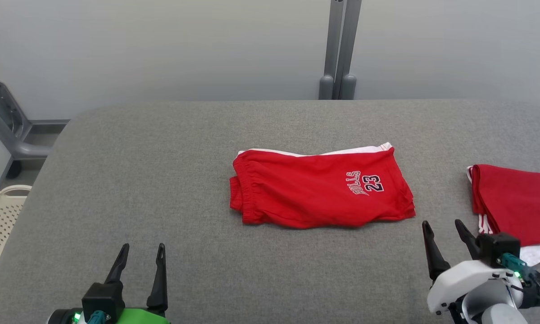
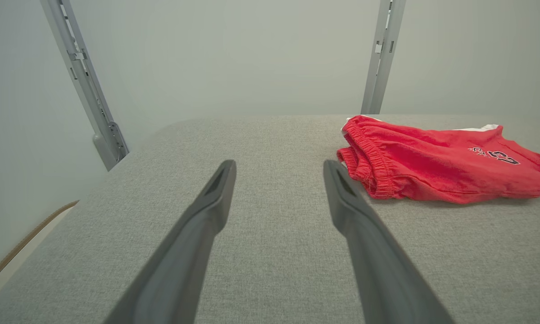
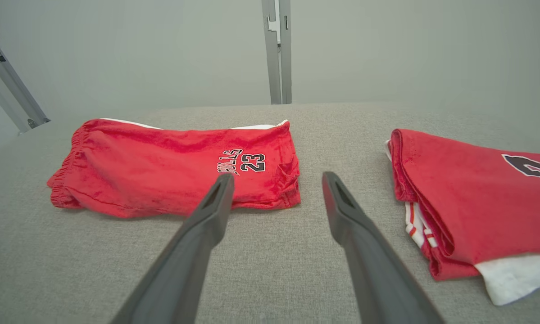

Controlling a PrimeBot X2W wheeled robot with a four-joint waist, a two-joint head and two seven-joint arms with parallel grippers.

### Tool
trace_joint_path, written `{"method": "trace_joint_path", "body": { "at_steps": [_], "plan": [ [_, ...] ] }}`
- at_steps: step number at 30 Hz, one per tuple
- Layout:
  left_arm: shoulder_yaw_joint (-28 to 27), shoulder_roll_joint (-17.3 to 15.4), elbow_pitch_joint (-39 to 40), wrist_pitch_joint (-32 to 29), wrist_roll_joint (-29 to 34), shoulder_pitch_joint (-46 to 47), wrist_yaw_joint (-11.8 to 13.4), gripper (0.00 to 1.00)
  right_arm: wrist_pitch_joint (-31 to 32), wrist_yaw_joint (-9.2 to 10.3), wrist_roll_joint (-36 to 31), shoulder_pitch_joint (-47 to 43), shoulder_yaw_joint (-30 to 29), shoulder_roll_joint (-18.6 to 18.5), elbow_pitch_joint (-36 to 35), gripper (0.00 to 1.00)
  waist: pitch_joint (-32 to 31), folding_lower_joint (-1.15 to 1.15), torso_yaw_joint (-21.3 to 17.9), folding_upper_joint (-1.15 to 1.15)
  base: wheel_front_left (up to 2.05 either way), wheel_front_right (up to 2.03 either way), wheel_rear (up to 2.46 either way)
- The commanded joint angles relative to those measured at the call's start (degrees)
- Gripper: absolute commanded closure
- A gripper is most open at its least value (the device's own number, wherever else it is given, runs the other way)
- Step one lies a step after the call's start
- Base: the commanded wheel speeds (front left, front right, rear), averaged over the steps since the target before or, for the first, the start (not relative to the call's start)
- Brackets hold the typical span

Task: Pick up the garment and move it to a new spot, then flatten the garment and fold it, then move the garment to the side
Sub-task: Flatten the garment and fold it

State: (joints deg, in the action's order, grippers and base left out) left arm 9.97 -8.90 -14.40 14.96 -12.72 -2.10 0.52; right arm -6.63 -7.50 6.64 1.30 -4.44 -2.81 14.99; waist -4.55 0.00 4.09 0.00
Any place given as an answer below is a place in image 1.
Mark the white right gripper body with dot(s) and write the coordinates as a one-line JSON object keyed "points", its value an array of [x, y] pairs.
{"points": [[459, 283]]}

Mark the red basketball shorts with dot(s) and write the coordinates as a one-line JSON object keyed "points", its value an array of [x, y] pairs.
{"points": [[306, 189]]}

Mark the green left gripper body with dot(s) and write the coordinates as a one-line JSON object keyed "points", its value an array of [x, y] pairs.
{"points": [[141, 317]]}

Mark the red and white basketball jersey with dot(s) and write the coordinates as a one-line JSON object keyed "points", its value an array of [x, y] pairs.
{"points": [[513, 202]]}

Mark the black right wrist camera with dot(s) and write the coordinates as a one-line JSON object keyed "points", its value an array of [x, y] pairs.
{"points": [[497, 247]]}

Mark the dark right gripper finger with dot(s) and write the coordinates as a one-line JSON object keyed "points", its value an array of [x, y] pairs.
{"points": [[434, 258], [469, 238]]}

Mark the black caster wheel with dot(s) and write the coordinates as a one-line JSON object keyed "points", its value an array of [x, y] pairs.
{"points": [[14, 168]]}

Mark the grey metal post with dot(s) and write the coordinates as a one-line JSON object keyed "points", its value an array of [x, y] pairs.
{"points": [[342, 45]]}

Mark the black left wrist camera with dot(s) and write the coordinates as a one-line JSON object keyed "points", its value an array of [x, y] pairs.
{"points": [[103, 299]]}

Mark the grey metal frame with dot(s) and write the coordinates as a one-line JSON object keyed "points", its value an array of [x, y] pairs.
{"points": [[26, 148]]}

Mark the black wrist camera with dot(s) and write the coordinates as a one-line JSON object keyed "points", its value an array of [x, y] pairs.
{"points": [[497, 247], [103, 299]]}

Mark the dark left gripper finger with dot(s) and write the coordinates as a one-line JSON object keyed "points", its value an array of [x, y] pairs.
{"points": [[118, 270], [159, 288]]}

